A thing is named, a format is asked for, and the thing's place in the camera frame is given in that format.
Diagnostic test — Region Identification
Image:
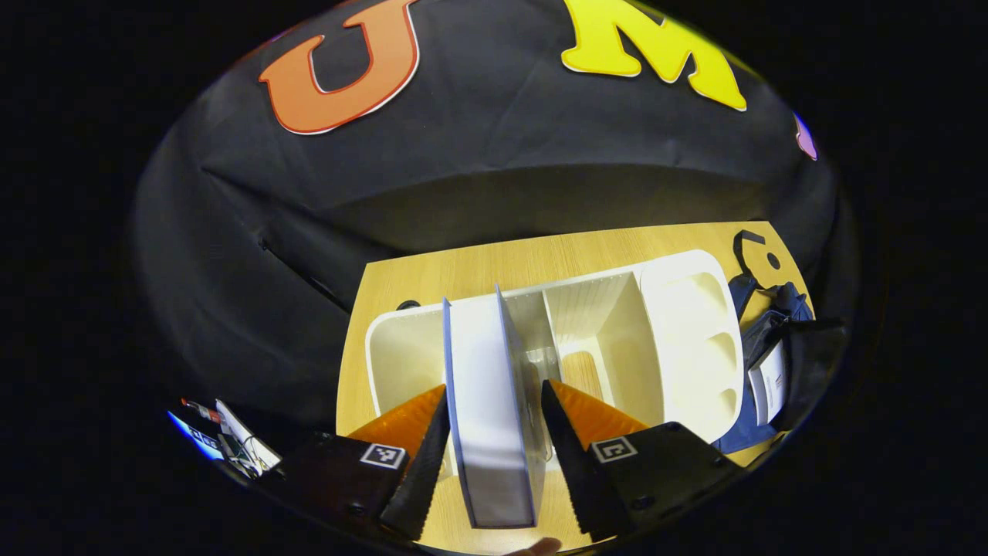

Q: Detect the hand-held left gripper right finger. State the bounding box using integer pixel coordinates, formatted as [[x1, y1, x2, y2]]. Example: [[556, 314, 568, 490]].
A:
[[540, 378, 746, 543]]

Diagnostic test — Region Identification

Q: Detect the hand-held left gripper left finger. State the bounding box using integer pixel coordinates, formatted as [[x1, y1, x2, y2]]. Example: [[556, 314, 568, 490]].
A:
[[278, 384, 451, 541]]

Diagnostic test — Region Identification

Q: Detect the blue-grey thick book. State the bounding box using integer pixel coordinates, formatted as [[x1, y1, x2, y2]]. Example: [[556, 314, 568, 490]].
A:
[[442, 284, 547, 530]]

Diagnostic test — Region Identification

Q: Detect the white plastic bookshelf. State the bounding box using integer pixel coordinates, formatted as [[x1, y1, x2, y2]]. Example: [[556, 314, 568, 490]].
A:
[[364, 249, 746, 480]]

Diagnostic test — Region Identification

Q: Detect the white book grey patterned cover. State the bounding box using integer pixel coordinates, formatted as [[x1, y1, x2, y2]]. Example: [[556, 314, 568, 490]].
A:
[[747, 340, 790, 425]]

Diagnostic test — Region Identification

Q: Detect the blue schoolbag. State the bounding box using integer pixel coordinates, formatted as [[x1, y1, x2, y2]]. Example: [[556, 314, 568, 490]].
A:
[[710, 230, 850, 455]]

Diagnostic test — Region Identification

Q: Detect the white side table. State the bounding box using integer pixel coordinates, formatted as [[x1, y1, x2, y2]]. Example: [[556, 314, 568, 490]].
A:
[[215, 399, 283, 472]]

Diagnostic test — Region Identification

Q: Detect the computer monitor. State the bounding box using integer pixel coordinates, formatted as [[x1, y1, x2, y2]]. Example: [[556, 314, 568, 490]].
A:
[[168, 412, 225, 462]]

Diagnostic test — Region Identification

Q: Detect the black backdrop cloth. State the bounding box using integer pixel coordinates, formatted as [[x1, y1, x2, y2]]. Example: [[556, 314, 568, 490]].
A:
[[131, 0, 842, 433]]

